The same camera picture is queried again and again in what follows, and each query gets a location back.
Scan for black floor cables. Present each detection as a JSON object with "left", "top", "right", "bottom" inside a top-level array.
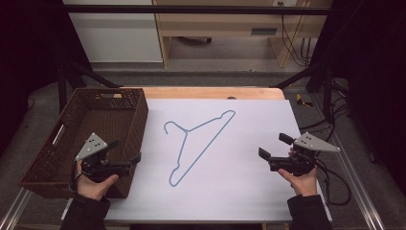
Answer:
[{"left": 299, "top": 78, "right": 352, "bottom": 142}]

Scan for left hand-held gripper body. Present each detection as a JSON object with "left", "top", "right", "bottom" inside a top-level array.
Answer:
[{"left": 75, "top": 132, "right": 130, "bottom": 184}]

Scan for blue wire clothes hanger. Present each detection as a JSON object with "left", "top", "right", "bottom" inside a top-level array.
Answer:
[{"left": 163, "top": 109, "right": 237, "bottom": 188}]

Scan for person's right hand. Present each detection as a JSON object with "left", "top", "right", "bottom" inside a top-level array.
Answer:
[{"left": 277, "top": 148, "right": 319, "bottom": 197}]

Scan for black metal stand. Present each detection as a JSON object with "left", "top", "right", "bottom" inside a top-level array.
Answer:
[
  {"left": 56, "top": 61, "right": 124, "bottom": 113},
  {"left": 273, "top": 59, "right": 337, "bottom": 120}
]

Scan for bundle of black hanging cables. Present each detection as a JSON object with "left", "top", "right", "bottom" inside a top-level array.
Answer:
[{"left": 277, "top": 1, "right": 313, "bottom": 68}]

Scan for person's left hand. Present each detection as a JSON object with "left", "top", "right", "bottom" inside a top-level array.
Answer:
[{"left": 76, "top": 160, "right": 120, "bottom": 202}]

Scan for light wooden desk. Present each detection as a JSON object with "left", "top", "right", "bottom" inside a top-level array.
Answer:
[{"left": 152, "top": 0, "right": 334, "bottom": 69}]

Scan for black curtain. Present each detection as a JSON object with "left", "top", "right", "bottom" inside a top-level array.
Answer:
[
  {"left": 0, "top": 0, "right": 94, "bottom": 157},
  {"left": 308, "top": 0, "right": 406, "bottom": 196}
]

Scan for yellow and black clamp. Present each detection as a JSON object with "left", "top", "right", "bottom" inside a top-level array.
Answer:
[{"left": 294, "top": 93, "right": 314, "bottom": 109}]

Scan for black wrist strap cable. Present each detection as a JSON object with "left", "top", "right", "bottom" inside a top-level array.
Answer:
[{"left": 69, "top": 162, "right": 84, "bottom": 194}]

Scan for white table sheet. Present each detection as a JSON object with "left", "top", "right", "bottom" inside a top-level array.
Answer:
[{"left": 61, "top": 98, "right": 333, "bottom": 223}]

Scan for brown woven basket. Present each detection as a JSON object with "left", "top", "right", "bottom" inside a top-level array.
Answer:
[{"left": 17, "top": 87, "right": 149, "bottom": 200}]

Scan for white cabinet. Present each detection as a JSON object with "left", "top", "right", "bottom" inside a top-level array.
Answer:
[{"left": 61, "top": 0, "right": 164, "bottom": 63}]

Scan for black horizontal frame bar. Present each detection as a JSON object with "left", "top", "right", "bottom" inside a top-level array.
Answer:
[{"left": 62, "top": 4, "right": 331, "bottom": 16}]

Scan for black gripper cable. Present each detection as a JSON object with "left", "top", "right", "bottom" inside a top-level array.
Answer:
[{"left": 315, "top": 158, "right": 352, "bottom": 207}]

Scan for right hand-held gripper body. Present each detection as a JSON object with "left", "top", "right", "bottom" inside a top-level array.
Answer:
[{"left": 268, "top": 131, "right": 342, "bottom": 177}]

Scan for aluminium frame rail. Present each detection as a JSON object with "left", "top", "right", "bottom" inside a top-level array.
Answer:
[
  {"left": 310, "top": 95, "right": 388, "bottom": 230},
  {"left": 0, "top": 187, "right": 34, "bottom": 230}
]

